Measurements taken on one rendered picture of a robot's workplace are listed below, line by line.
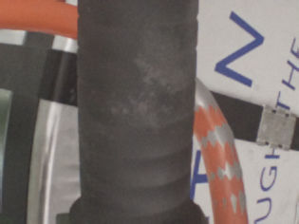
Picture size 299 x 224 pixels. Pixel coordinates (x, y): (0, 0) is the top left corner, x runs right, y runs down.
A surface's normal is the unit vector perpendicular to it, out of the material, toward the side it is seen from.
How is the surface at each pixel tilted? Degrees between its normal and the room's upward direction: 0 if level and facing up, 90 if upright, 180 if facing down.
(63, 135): 89
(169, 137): 78
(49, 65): 48
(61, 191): 89
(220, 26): 90
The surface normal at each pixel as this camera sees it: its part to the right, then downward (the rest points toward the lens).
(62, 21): 0.37, 0.33
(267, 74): 0.69, 0.16
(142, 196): 0.11, 0.35
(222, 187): -0.33, -0.20
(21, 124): -0.70, -0.10
